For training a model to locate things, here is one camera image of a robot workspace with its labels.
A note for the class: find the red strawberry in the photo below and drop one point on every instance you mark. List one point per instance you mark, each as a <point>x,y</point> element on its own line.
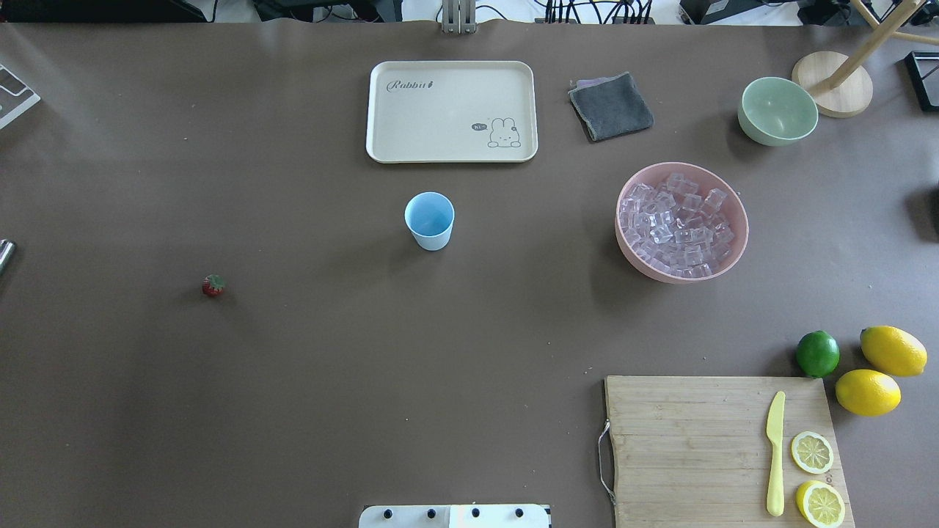
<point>213,285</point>

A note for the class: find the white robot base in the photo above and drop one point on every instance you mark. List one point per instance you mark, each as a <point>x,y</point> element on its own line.
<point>502,514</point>

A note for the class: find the light blue plastic cup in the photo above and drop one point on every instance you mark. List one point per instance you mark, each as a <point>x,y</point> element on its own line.
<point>430,217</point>

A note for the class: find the pink bowl of ice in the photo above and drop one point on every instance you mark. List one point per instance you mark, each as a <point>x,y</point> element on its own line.
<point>679,223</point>

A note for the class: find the cream rabbit serving tray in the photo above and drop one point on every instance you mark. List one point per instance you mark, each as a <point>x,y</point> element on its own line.
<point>457,111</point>

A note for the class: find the grey folded cloth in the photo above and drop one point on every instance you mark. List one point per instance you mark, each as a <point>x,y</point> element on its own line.
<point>610,106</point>

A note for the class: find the wooden cutting board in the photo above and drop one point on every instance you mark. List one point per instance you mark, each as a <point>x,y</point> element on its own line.
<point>691,450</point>

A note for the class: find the green ceramic bowl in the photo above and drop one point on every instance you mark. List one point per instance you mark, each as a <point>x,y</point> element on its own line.
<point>776,112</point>

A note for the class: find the yellow plastic knife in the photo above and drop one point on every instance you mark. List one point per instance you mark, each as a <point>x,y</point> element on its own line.
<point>775,501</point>

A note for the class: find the green lime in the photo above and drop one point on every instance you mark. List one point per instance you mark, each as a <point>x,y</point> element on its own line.
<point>818,354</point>

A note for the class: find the lemon half upper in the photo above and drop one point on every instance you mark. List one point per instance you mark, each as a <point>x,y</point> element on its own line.
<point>812,452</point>

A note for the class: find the lemon half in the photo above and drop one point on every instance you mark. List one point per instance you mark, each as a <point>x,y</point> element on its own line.
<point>820,504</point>
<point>812,452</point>

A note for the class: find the yellow lemon near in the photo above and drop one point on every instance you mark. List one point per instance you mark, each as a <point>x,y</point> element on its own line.
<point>868,393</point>

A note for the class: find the yellow lemon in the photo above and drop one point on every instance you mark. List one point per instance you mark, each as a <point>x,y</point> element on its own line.
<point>868,393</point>
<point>893,351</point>

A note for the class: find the lemon half lower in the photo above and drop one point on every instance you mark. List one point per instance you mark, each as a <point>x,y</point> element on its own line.
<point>820,504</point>

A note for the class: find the yellow lemon far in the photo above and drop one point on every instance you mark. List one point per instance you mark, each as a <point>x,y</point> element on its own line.
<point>893,351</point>

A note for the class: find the steel muddler black tip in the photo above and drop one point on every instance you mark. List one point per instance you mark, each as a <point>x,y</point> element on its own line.
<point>8,249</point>

